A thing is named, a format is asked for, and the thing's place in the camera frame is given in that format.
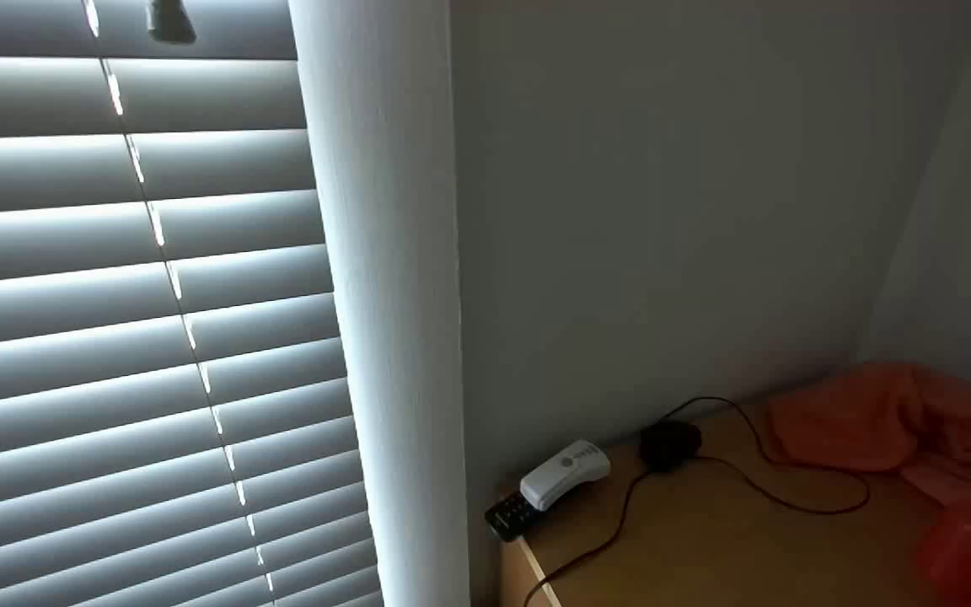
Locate white handheld device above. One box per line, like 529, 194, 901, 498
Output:
520, 439, 612, 513

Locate black flat device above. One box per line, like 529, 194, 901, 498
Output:
485, 493, 540, 543

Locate black round puck device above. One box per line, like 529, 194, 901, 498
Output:
639, 423, 703, 471

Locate wooden dresser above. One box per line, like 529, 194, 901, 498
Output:
501, 412, 947, 607

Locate white window blinds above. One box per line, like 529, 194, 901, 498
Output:
0, 0, 383, 607

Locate orange towel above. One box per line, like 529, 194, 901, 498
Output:
768, 365, 971, 506

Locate thin black cable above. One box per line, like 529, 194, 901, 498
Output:
520, 390, 873, 607

